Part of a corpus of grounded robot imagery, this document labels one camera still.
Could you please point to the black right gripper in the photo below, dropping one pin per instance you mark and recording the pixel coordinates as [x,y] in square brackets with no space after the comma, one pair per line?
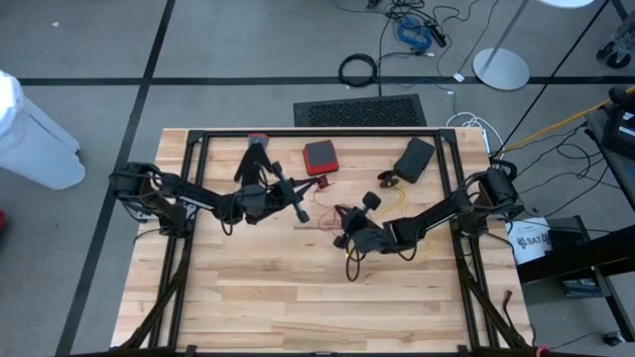
[367,238]

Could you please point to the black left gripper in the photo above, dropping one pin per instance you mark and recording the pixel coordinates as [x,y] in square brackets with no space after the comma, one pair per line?
[263,201]

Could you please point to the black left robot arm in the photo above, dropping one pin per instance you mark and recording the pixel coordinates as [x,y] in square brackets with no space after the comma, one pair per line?
[164,188]

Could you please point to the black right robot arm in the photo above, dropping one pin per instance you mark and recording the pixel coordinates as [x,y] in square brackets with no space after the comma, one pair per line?
[446,213]

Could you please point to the red box with dark lid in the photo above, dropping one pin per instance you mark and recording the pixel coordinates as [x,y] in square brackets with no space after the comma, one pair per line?
[321,156]

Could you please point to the black glove with red cuff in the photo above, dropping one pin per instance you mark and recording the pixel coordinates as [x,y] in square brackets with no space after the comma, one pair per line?
[253,161]

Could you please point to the black pouch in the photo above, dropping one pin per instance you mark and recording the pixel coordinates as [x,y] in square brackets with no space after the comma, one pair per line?
[416,159]

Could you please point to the black floor vent grate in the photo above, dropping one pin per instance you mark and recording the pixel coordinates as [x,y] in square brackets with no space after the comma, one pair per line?
[359,111]

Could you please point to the black power strip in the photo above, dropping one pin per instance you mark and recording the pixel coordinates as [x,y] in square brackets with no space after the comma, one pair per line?
[436,34]

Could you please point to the silver lamp stand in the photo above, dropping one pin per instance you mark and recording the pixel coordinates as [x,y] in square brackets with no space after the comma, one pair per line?
[501,69]

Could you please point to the small black box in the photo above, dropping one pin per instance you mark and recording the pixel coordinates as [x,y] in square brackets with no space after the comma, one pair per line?
[568,235]

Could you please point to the black side desk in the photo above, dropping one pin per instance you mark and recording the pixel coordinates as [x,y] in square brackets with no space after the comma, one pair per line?
[595,253]

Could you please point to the white trash bin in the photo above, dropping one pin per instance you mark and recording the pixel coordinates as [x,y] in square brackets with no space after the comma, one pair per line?
[35,144]

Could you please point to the black desk device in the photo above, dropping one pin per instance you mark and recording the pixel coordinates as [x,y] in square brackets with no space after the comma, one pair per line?
[625,134]

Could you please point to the cart with black casters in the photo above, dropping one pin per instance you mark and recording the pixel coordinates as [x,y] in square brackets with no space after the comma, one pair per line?
[620,57]

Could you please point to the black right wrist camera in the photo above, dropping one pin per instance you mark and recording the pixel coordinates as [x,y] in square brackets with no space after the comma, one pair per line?
[371,201]

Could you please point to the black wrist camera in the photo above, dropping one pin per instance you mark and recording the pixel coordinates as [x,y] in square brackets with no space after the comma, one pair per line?
[371,201]
[302,216]

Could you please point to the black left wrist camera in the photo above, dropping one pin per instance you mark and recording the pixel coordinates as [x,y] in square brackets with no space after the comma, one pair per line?
[302,216]

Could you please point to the black metal table frame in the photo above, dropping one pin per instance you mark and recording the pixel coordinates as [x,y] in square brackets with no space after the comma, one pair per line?
[223,133]

